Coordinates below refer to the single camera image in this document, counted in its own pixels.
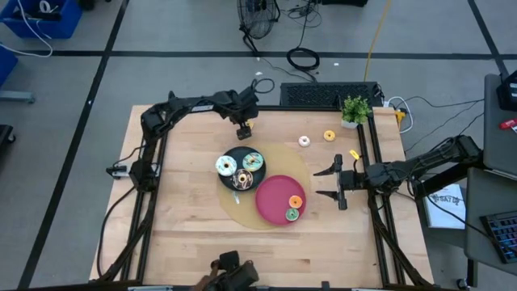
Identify white glazed donut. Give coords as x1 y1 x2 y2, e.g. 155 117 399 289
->
215 154 238 178

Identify teal glazed donut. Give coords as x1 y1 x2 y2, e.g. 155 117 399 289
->
242 151 265 173

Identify black backlit keyboard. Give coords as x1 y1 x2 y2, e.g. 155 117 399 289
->
479 209 517 264

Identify grey desk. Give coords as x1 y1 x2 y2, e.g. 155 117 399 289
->
483 74 517 175
464 167 517 276

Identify round woven straw placemat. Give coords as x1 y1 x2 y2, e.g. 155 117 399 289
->
216 141 312 231

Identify black floor cable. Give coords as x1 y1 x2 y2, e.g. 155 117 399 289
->
95 185 138 280

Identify coiled black cable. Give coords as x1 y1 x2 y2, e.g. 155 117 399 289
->
286 47 321 73

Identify black camera device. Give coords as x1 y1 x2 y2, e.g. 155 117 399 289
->
208 250 260 291

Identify black aluminium table frame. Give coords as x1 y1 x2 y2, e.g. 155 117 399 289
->
96 91 435 290

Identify small black grey box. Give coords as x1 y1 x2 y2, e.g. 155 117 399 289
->
106 164 130 180

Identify white looped power cable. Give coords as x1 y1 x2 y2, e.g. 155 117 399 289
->
387 95 415 134

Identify grey metal bar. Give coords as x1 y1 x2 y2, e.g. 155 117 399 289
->
0 89 36 104

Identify yellow hanging cable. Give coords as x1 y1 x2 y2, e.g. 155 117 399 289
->
363 0 393 82

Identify blue plastic bin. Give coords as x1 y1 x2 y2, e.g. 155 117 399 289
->
0 0 84 40

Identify thin black cable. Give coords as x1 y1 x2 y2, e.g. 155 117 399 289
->
403 95 485 111

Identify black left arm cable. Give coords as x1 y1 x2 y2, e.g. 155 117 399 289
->
250 78 276 95

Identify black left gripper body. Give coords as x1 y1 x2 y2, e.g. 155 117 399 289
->
232 112 256 141

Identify black floor fan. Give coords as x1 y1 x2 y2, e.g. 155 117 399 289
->
237 0 281 53

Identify red round plate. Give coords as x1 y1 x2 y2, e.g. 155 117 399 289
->
254 174 307 226

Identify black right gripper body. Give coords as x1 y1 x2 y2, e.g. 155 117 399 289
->
334 154 367 211

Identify white printed booklet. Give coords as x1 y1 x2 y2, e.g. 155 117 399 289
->
423 183 467 230

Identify black chair base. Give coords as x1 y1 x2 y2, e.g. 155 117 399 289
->
0 124 17 154

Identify tangled black floor cables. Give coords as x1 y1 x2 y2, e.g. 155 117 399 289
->
282 0 324 30

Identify black computer tower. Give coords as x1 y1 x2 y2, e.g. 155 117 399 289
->
280 82 384 108

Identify chocolate glazed sprinkled donut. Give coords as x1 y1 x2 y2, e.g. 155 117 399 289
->
231 168 254 191

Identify green plant in white pot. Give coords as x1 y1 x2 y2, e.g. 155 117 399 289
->
341 95 372 129

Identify black round plate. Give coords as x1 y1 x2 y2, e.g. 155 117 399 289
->
216 145 267 192

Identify black desk device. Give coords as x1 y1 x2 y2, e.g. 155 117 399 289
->
496 70 517 112

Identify person's hand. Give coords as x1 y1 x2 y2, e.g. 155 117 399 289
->
195 260 222 291

